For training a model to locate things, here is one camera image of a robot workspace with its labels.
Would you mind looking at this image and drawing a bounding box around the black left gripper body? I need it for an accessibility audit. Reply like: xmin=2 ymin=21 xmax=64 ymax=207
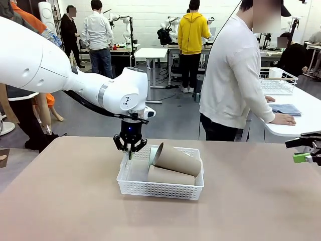
xmin=120 ymin=117 xmax=143 ymax=146

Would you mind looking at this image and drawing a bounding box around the blue cloth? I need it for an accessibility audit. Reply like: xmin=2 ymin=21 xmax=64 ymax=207
xmin=269 ymin=103 xmax=302 ymax=117

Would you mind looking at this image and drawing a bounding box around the brown cup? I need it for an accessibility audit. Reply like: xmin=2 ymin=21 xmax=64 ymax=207
xmin=152 ymin=142 xmax=203 ymax=177
xmin=146 ymin=165 xmax=196 ymax=186

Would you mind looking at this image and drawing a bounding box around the white perforated plastic basket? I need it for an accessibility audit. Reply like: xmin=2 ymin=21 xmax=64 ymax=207
xmin=116 ymin=144 xmax=205 ymax=201

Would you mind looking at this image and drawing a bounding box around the person's right hand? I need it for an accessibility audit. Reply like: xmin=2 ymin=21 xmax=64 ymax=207
xmin=270 ymin=114 xmax=297 ymax=126

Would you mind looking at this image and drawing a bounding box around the white rounded table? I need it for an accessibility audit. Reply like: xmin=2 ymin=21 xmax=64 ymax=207
xmin=247 ymin=85 xmax=321 ymax=161

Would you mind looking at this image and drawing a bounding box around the white height-adjustable table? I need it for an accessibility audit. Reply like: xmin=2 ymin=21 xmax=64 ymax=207
xmin=134 ymin=47 xmax=168 ymax=104

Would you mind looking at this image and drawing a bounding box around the black thin stand pole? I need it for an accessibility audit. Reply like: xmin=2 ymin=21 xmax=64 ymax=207
xmin=128 ymin=16 xmax=137 ymax=68

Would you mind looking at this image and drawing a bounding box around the wooden desk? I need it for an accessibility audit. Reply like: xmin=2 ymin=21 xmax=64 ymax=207
xmin=109 ymin=44 xmax=141 ymax=61

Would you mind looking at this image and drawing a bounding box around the person in black hoodie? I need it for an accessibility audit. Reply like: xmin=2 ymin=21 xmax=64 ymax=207
xmin=277 ymin=32 xmax=310 ymax=77

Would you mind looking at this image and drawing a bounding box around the grey desk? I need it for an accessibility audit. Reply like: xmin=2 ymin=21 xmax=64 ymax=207
xmin=167 ymin=45 xmax=211 ymax=86

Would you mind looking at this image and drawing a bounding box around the figure in green puffer vest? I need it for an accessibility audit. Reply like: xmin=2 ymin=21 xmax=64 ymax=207
xmin=0 ymin=0 xmax=60 ymax=151

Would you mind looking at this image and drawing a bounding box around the black office chair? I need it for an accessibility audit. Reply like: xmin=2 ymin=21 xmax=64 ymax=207
xmin=79 ymin=39 xmax=91 ymax=62

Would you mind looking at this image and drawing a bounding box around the person in white sweater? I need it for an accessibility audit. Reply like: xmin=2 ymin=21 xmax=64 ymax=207
xmin=199 ymin=0 xmax=276 ymax=141

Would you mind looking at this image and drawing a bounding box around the black bag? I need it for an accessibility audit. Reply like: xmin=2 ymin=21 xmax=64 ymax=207
xmin=157 ymin=28 xmax=173 ymax=46

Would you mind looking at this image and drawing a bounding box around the seated person in grey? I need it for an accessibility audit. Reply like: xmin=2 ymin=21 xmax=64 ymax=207
xmin=308 ymin=31 xmax=321 ymax=45

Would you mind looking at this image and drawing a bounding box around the person in white shirt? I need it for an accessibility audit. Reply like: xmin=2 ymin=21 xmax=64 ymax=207
xmin=81 ymin=0 xmax=115 ymax=78

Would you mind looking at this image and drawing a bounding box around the white round fan base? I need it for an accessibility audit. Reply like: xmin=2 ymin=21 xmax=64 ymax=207
xmin=0 ymin=120 xmax=16 ymax=136

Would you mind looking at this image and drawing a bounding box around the person in black outfit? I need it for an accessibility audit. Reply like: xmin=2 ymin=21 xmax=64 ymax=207
xmin=60 ymin=5 xmax=86 ymax=69

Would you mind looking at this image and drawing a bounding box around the person in yellow hoodie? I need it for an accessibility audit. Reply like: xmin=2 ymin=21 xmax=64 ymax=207
xmin=177 ymin=0 xmax=211 ymax=93

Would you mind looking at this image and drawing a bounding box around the brown board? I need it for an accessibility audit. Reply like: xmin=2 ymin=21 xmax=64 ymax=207
xmin=0 ymin=148 xmax=11 ymax=169

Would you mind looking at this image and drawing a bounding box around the mannequin in orange garment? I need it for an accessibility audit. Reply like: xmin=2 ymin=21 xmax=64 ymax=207
xmin=11 ymin=2 xmax=65 ymax=133

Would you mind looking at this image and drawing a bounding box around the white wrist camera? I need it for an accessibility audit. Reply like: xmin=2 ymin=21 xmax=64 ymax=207
xmin=144 ymin=105 xmax=156 ymax=118

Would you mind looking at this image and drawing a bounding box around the white wire rack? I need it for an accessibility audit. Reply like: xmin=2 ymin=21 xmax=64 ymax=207
xmin=259 ymin=67 xmax=299 ymax=95

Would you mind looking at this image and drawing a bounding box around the black camera tripod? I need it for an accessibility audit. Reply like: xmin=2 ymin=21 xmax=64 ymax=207
xmin=288 ymin=17 xmax=300 ymax=38

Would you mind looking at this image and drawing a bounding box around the black hanging cable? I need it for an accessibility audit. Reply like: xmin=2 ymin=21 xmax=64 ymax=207
xmin=212 ymin=0 xmax=244 ymax=44

